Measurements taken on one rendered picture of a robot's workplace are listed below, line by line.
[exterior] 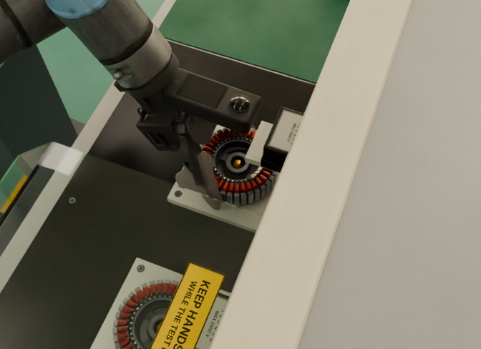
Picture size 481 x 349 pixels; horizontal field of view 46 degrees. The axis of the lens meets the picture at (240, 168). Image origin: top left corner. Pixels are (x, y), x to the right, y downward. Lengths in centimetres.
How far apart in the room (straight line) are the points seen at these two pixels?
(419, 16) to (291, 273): 12
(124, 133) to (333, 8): 44
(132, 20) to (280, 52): 40
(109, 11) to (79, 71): 139
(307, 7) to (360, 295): 91
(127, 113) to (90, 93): 105
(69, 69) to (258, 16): 109
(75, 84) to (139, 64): 133
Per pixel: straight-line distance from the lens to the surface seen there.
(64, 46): 208
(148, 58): 64
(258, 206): 77
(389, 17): 22
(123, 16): 62
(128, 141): 85
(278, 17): 103
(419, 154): 19
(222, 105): 66
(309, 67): 95
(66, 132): 147
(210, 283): 43
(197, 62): 93
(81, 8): 61
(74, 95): 193
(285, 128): 67
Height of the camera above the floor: 147
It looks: 60 degrees down
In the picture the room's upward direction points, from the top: straight up
